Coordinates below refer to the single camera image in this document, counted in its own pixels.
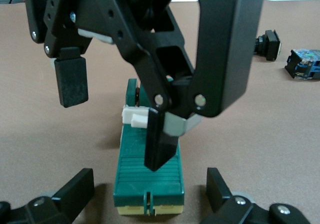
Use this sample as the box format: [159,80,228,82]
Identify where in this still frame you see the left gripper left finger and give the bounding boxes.
[0,167,96,224]

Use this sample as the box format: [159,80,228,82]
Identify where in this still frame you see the black push button red contacts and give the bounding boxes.
[253,29,283,62]

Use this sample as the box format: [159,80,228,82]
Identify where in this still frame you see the green load switch white handle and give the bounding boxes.
[112,77,186,216]

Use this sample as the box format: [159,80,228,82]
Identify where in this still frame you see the green push button blue block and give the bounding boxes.
[284,49,320,81]

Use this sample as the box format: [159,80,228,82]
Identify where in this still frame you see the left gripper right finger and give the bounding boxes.
[199,167,311,224]

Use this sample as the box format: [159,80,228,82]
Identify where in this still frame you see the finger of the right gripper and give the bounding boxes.
[21,0,94,109]
[86,0,266,173]

